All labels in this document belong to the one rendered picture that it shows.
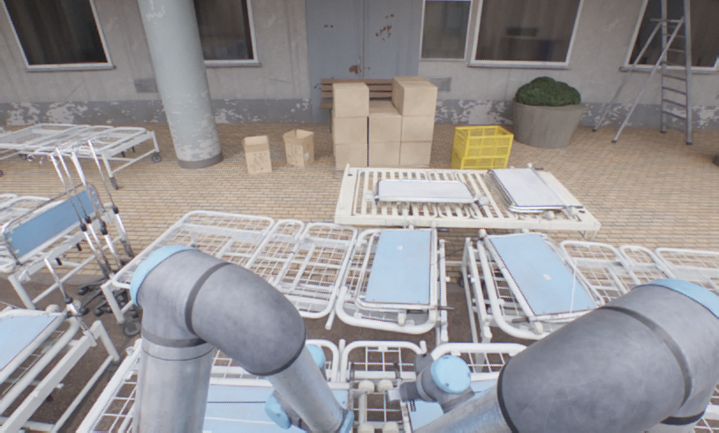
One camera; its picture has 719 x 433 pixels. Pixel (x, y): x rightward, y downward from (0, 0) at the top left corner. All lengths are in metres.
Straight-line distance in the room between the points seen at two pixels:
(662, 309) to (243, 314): 0.49
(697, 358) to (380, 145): 4.08
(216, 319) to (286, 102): 6.45
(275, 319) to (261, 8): 6.43
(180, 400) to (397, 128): 3.96
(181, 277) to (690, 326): 0.61
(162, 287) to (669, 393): 0.60
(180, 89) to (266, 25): 2.35
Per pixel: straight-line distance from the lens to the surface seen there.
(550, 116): 5.99
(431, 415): 1.54
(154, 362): 0.63
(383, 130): 4.32
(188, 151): 5.22
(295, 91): 6.80
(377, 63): 6.55
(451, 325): 2.61
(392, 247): 2.26
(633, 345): 0.43
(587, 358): 0.42
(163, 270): 0.59
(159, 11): 4.94
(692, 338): 0.48
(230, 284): 0.52
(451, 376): 0.95
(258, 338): 0.52
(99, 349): 2.93
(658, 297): 0.50
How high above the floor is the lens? 1.89
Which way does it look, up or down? 30 degrees down
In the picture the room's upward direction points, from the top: straight up
